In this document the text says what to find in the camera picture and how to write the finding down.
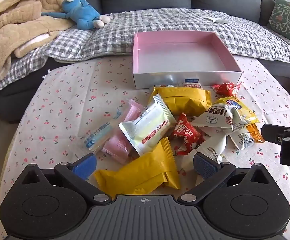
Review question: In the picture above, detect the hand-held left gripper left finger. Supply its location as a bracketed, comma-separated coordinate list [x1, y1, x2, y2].
[18, 153, 113, 205]

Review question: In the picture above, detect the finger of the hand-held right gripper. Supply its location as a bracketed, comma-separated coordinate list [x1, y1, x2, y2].
[261, 124, 290, 145]

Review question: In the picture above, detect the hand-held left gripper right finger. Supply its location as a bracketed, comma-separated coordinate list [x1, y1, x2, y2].
[177, 152, 273, 205]

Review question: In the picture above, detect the orange white snack packet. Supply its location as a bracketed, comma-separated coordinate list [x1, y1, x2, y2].
[229, 124, 266, 152]

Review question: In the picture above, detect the clear blue-print snack packet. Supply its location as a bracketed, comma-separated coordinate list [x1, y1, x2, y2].
[82, 107, 122, 153]

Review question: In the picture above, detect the pink snack packet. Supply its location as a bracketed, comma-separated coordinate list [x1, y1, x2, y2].
[101, 99, 145, 165]

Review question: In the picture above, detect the white nut snack packet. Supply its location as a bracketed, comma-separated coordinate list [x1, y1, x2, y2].
[192, 109, 234, 133]

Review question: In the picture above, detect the white green snack packet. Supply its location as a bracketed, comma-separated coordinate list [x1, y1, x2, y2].
[118, 94, 177, 157]

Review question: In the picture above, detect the pink cardboard box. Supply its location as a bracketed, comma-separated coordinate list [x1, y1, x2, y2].
[132, 31, 243, 90]

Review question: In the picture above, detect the cherry print tablecloth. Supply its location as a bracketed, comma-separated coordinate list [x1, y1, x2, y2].
[0, 55, 290, 240]

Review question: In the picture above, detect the green patterned cushion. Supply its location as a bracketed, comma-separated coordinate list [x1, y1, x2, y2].
[268, 0, 290, 50]

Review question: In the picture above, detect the white paper pack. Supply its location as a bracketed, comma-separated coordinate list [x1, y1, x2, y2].
[206, 17, 231, 24]

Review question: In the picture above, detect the grey checked quilt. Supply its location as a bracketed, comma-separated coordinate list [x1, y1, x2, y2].
[0, 7, 290, 92]

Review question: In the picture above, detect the blue plush toy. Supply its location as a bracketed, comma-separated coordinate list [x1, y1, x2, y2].
[41, 0, 112, 30]

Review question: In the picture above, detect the beige fleece blanket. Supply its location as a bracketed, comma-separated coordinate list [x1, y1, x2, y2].
[0, 0, 76, 77]

